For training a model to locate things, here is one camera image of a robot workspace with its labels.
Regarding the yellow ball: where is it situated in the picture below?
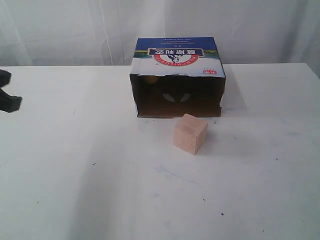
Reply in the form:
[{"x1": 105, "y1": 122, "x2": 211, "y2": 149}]
[{"x1": 143, "y1": 75, "x2": 159, "y2": 85}]

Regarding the blue white cardboard box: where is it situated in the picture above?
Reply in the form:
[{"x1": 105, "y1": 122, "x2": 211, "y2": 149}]
[{"x1": 129, "y1": 36, "x2": 226, "y2": 118}]

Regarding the light wooden block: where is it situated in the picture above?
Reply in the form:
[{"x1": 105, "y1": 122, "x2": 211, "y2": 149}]
[{"x1": 173, "y1": 113, "x2": 208, "y2": 155}]

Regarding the white curtain backdrop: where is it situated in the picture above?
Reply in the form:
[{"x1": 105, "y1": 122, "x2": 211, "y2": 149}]
[{"x1": 0, "y1": 0, "x2": 320, "y2": 71}]

